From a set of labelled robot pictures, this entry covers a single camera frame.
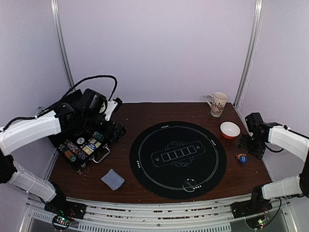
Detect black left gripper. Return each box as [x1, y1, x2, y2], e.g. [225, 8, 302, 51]
[81, 112, 126, 141]

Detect blue small blind button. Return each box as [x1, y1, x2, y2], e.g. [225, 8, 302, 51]
[238, 154, 248, 164]

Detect orange big blind button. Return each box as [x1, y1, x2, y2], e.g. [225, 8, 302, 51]
[236, 153, 246, 160]

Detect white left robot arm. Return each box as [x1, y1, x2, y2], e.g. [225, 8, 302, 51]
[0, 109, 126, 215]

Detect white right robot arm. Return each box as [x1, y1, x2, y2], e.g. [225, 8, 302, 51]
[238, 122, 309, 214]

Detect texas holdem card deck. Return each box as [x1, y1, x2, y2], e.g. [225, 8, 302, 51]
[82, 139, 101, 155]

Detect white round dealer chip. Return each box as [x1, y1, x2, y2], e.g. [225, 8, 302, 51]
[76, 137, 85, 145]

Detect orange white bowl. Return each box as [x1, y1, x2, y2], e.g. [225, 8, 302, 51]
[220, 121, 240, 140]

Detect back row poker chips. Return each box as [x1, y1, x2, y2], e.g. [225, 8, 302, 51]
[92, 131, 105, 143]

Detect row poker chips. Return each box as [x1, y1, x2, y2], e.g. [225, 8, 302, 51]
[58, 140, 88, 163]
[92, 131, 105, 143]

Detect front row poker chips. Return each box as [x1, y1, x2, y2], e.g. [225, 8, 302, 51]
[58, 140, 88, 163]

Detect black poker chip case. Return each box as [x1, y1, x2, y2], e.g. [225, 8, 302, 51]
[36, 88, 116, 174]

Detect white patterned mug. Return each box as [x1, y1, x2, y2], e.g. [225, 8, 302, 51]
[205, 92, 228, 117]

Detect grey folded cloth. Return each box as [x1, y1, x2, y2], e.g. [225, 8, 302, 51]
[101, 169, 125, 191]

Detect round black poker mat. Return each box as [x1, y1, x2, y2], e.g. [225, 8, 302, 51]
[129, 121, 227, 200]

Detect clear dealer button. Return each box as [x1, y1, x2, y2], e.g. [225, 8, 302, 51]
[182, 178, 198, 192]

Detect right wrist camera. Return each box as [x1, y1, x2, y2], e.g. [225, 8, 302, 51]
[245, 112, 264, 132]

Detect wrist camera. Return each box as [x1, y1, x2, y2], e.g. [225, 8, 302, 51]
[80, 88, 108, 115]
[245, 112, 264, 132]

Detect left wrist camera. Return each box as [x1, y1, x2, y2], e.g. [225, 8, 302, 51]
[80, 88, 108, 115]

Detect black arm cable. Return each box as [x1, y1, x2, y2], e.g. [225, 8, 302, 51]
[0, 74, 119, 132]

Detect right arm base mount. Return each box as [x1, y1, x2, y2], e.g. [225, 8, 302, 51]
[231, 199, 272, 218]

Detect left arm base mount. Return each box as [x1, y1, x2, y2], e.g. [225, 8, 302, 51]
[42, 201, 86, 231]

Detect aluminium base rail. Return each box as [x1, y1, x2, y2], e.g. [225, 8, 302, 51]
[19, 190, 300, 232]

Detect left aluminium frame post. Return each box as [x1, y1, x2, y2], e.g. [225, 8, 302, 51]
[50, 0, 74, 87]

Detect aluminium frame post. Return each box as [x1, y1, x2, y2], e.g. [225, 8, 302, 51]
[50, 0, 74, 87]
[234, 0, 264, 110]

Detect right aluminium frame post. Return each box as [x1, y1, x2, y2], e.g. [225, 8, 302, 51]
[234, 0, 264, 110]

